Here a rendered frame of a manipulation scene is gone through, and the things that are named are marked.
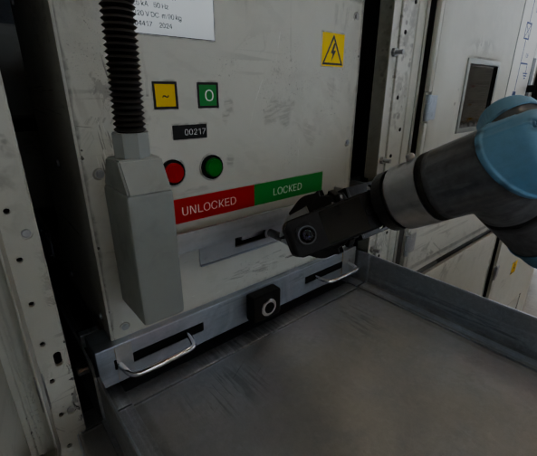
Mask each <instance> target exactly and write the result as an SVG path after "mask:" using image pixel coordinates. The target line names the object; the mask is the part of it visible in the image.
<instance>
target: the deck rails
mask: <svg viewBox="0 0 537 456"><path fill-rule="evenodd" d="M359 288H360V289H362V290H365V291H367V292H368V293H370V294H372V295H374V296H377V297H379V298H381V299H384V300H385V301H387V302H389V303H391V304H394V305H396V306H398V307H400V308H402V309H404V310H406V311H408V312H411V313H413V314H415V315H417V316H419V317H421V318H423V319H425V320H428V321H430V322H432V323H434V324H436V325H438V326H440V327H441V328H445V329H447V330H449V331H451V332H453V333H455V334H457V335H458V336H460V337H464V338H466V339H468V340H470V341H472V342H474V343H476V344H477V345H480V346H482V347H485V348H487V349H489V350H491V351H493V352H495V353H497V354H499V355H501V356H504V357H506V358H508V359H510V360H512V361H514V362H516V363H518V364H520V365H522V366H525V367H527V368H530V369H531V370H533V371H535V372H537V317H535V316H533V315H530V314H527V313H525V312H522V311H520V310H518V309H514V308H511V307H508V306H506V305H504V304H501V303H499V302H496V301H493V300H491V299H488V298H485V297H482V296H480V295H477V294H474V293H473V292H470V291H468V290H463V289H461V288H458V287H456V286H454V285H451V284H448V283H446V282H443V281H441V280H437V279H435V278H432V277H429V276H427V275H425V274H422V273H420V272H417V271H413V270H411V269H409V268H406V267H403V266H401V265H398V264H396V263H394V262H391V261H387V260H384V259H382V258H380V257H377V256H375V255H372V254H371V255H370V256H369V272H368V281H367V282H365V283H363V284H361V285H359ZM97 380H98V385H99V388H100V393H101V400H102V405H103V410H104V414H105V418H106V419H104V420H102V421H101V422H102V424H103V426H104V428H105V431H106V433H107V434H108V436H109V438H110V441H111V444H112V446H113V448H114V450H115V452H116V453H117V455H118V456H164V455H163V454H162V452H161V450H160V449H159V447H158V446H157V444H156V442H155V441H154V439H153V437H152V436H151V434H150V432H149V430H148V428H147V427H146V425H145V423H144V422H143V421H142V419H141V418H140V416H139V414H138V412H137V410H136V408H135V407H134V405H133V404H132V405H131V406H129V407H127V408H125V409H123V410H121V411H119V412H118V410H117V408H116V406H115V404H114V403H113V402H112V400H111V398H110V395H109V393H108V391H107V390H106V388H105V386H104V384H103V382H102V381H101V379H100V378H99V377H98V378H97Z"/></svg>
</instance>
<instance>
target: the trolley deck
mask: <svg viewBox="0 0 537 456"><path fill-rule="evenodd" d="M134 407H135V408H136V410H137V412H138V414H139V416H140V418H141V419H142V421H143V422H144V423H145V425H146V427H147V428H148V430H149V432H150V434H151V436H152V437H153V439H154V441H155V442H156V444H157V446H158V447H159V449H160V450H161V452H162V454H163V455H164V456H537V372H535V371H533V370H531V369H530V368H527V367H525V366H522V365H520V364H518V363H516V362H514V361H512V360H510V359H508V358H506V357H504V356H501V355H499V354H497V353H495V352H493V351H491V350H489V349H487V348H485V347H482V346H480V345H477V344H476V343H474V342H472V341H470V340H468V339H466V338H464V337H460V336H458V335H457V334H455V333H453V332H451V331H449V330H447V329H445V328H441V327H440V326H438V325H436V324H434V323H432V322H430V321H428V320H425V319H423V318H421V317H419V316H417V315H415V314H413V313H411V312H408V311H406V310H404V309H402V308H400V307H398V306H396V305H394V304H391V303H389V302H387V301H385V300H384V299H381V298H379V297H377V296H374V295H372V294H370V293H368V292H367V291H365V290H362V289H360V288H357V289H355V290H353V291H351V292H349V293H348V294H346V295H344V296H342V297H340V298H338V299H336V300H334V301H333V302H331V303H329V304H327V305H325V306H323V307H321V308H319V309H317V310H315V311H313V312H312V313H310V314H308V315H306V316H304V317H302V318H300V319H298V320H296V321H294V322H293V323H291V324H289V325H287V326H285V327H284V328H281V329H279V330H277V331H275V332H273V333H272V334H270V335H269V336H267V337H264V338H262V339H260V340H258V341H256V342H254V343H253V344H252V345H250V346H248V347H245V348H243V349H241V350H239V351H237V352H236V353H234V354H232V355H231V356H228V357H226V358H224V359H222V360H221V361H219V362H217V363H215V364H213V365H211V366H209V367H207V368H206V369H204V370H202V371H200V372H198V373H196V374H194V375H192V376H190V377H189V378H187V379H185V380H183V381H181V382H179V383H177V384H175V385H173V386H171V387H169V388H168V389H166V390H164V391H162V392H160V393H158V394H156V395H154V396H152V397H150V398H149V399H147V400H145V401H143V402H142V403H140V404H137V405H135V406H134ZM79 436H80V440H81V444H82V450H83V454H84V456H118V455H117V453H116V452H115V450H114V448H113V446H112V444H111V441H110V438H109V436H108V434H107V433H106V431H105V428H104V426H103V424H102V423H101V424H99V425H97V426H95V427H94V428H92V429H90V430H88V431H87V432H84V433H81V432H79Z"/></svg>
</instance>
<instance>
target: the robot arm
mask: <svg viewBox="0 0 537 456"><path fill-rule="evenodd" d="M406 160H407V162H403V163H400V164H398V165H396V166H393V167H391V168H390V169H389V170H387V171H385V172H382V173H380V174H378V175H376V176H375V177H374V179H373V181H370V182H367V183H363V184H359V185H354V186H350V187H346V188H343V189H341V190H340V191H338V192H337V191H336V190H334V189H333V190H330V191H328V194H326V195H324V193H323V191H322V190H319V191H316V192H315V193H314V194H310V195H305V196H303V197H302V198H301V199H299V200H298V202H297V203H296V204H295V206H294V207H293V208H292V210H291V211H290V212H289V215H288V216H287V218H286V219H285V221H284V223H283V227H282V230H281V232H280V238H281V242H283V243H284V244H286V245H287V246H288V247H289V249H290V252H291V254H292V255H293V256H295V257H302V258H304V257H307V256H312V257H315V258H320V259H323V258H328V257H330V256H332V255H334V254H341V253H343V252H344V250H343V248H342V246H344V245H345V246H346V247H351V246H352V245H354V242H356V241H361V240H364V239H366V238H369V237H370V236H372V235H375V234H377V233H381V232H383V231H386V230H387V229H391V230H394V231H399V230H403V229H406V228H408V229H416V228H419V227H423V226H427V225H430V224H434V223H441V222H444V221H446V220H450V219H454V218H457V217H461V216H465V215H469V214H474V215H475V216H476V217H477V218H478V219H479V220H480V221H481V222H482V223H483V224H484V225H485V226H486V227H487V228H488V229H489V230H490V231H491V232H493V233H494V234H495V235H496V236H497V237H498V238H499V239H500V240H501V241H502V242H503V243H504V244H505V245H506V246H507V247H508V250H509V251H510V252H511V253H512V254H513V255H514V256H516V257H518V258H521V259H522V260H523V261H524V262H526V263H527V264H528V265H530V266H532V267H533V268H535V269H537V100H536V99H534V98H533V97H528V96H523V95H512V96H508V97H505V98H502V99H499V100H497V101H496V102H494V103H492V104H491V105H490V106H489V107H487V108H486V109H485V110H484V112H483V113H482V114H481V116H480V118H479V120H478V122H477V126H476V131H474V132H472V133H470V134H467V135H465V136H463V137H460V138H458V139H455V140H453V141H451V142H448V143H446V144H444V145H442V146H440V147H436V148H434V149H432V150H429V151H427V152H426V153H423V154H421V155H419V156H417V157H416V156H415V154H414V153H408V154H406ZM367 186H369V187H370V190H368V189H367ZM382 225H383V227H382V228H381V229H379V227H381V226H382Z"/></svg>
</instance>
